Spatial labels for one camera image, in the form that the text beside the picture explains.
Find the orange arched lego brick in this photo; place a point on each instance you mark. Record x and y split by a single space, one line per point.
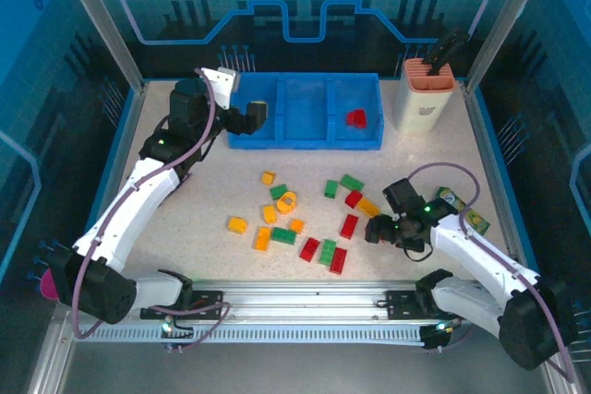
282 207

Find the long orange lego brick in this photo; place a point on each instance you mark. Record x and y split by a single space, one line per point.
262 238

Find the long green lego brick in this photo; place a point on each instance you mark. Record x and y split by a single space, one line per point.
328 251
283 235

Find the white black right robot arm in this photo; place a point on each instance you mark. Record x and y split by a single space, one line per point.
485 255

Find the cream knife block salmon top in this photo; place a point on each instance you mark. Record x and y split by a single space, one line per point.
422 112

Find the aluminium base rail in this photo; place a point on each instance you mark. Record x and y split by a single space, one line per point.
300 297

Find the long red lego brick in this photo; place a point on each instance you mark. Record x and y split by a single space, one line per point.
309 248
338 260
349 226

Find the blue three-compartment bin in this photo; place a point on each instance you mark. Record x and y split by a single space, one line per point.
305 108

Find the blue table side strip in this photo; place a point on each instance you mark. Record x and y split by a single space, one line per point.
119 145
499 158

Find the yellow green snack packet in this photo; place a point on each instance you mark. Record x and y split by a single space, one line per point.
475 218

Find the long yellow lego brick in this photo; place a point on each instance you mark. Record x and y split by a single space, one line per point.
368 206

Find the aluminium frame post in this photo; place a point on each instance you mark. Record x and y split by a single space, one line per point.
508 20
102 20

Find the aluminium table side rail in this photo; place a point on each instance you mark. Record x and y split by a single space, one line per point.
134 122
488 158

